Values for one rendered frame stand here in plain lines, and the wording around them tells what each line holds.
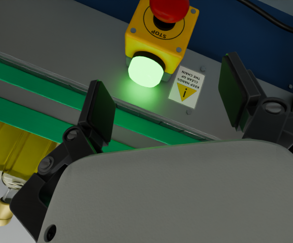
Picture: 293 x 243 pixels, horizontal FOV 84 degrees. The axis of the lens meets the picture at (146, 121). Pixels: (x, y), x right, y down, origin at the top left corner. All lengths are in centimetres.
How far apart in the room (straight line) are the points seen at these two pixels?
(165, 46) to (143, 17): 4
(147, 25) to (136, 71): 5
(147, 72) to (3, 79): 22
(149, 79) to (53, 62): 14
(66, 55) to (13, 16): 10
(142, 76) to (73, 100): 12
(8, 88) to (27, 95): 3
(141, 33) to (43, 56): 15
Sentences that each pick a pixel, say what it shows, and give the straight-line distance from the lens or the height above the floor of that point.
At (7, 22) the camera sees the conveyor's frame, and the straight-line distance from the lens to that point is 34.
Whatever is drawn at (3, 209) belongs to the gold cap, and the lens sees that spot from 45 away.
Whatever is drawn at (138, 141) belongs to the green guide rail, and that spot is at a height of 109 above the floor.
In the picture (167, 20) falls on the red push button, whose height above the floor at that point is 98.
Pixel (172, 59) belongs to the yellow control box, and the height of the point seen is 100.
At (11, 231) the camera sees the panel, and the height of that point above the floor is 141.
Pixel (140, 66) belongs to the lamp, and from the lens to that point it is 20.
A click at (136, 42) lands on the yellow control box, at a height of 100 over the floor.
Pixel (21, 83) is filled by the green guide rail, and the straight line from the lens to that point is 31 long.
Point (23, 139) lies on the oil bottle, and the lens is 41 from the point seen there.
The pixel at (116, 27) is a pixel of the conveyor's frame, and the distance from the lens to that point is 29.
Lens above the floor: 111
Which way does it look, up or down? 11 degrees down
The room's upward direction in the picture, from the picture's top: 159 degrees counter-clockwise
